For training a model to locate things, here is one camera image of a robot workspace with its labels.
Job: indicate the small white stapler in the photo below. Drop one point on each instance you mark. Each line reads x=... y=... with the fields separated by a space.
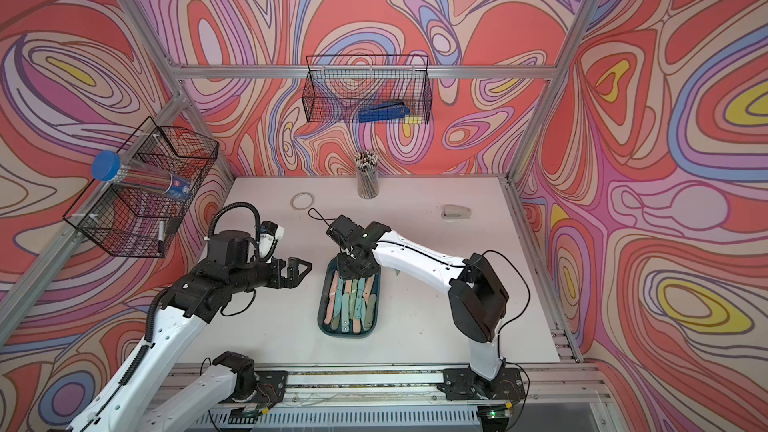
x=452 y=212

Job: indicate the dark teal storage tray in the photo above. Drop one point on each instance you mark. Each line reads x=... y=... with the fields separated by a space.
x=356 y=305

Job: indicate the aluminium rail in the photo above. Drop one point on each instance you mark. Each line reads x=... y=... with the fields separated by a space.
x=418 y=384

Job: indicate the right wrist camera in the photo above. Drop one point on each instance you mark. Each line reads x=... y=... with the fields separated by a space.
x=343 y=231

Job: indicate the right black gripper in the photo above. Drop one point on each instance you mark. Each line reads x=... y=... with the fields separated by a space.
x=344 y=271

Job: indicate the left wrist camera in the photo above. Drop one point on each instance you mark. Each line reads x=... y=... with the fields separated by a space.
x=270 y=235

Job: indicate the blue capped clear tube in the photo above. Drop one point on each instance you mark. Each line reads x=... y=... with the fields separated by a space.
x=110 y=167

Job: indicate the clear pencil cup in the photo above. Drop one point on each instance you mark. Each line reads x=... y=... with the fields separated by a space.
x=366 y=163

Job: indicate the masking tape roll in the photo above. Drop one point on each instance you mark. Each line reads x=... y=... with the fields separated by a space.
x=302 y=201

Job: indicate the black marker in basket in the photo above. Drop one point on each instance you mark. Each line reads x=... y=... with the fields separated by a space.
x=161 y=237

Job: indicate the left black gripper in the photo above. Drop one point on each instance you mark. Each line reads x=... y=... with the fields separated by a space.
x=292 y=279

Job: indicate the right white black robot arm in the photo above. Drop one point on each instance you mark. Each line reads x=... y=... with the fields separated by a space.
x=477 y=298

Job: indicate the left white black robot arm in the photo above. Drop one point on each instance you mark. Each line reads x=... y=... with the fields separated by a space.
x=240 y=258

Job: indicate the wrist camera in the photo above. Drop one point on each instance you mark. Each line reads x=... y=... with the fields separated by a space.
x=343 y=231
x=270 y=235

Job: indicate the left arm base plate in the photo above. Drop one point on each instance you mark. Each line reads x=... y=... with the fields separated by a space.
x=260 y=387

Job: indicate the black wire basket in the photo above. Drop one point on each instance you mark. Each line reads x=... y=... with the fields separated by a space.
x=123 y=221
x=337 y=86

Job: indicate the left black wire basket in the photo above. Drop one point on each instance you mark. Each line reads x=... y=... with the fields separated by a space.
x=123 y=221

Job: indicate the back black wire basket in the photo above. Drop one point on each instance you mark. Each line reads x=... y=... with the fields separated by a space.
x=337 y=86

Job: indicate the blue tool in basket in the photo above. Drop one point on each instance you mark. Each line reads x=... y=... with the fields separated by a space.
x=386 y=111

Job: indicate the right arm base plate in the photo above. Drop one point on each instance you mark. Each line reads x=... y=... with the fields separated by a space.
x=462 y=384

